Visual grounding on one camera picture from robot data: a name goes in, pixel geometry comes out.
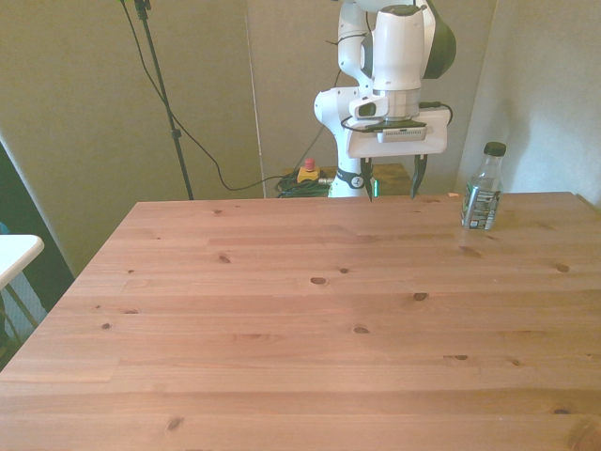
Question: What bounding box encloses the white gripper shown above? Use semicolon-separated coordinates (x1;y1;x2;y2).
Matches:
347;106;450;204

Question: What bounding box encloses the clear plastic bottle black cap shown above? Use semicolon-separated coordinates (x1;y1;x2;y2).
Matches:
460;141;508;232

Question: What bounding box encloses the yellow emergency stop button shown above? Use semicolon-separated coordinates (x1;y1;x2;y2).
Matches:
297;158;322;185

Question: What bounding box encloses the white side table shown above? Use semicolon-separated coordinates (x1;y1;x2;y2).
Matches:
0;234;46;292

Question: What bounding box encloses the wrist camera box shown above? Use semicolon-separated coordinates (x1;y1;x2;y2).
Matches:
376;126;429;145

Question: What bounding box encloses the coiled green cable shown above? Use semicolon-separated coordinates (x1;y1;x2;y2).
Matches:
274;171;335;199

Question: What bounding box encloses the black cable along wall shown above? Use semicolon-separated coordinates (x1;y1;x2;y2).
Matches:
122;0;301;192

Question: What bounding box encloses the black camera stand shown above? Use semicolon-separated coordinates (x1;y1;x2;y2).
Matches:
116;0;195;202

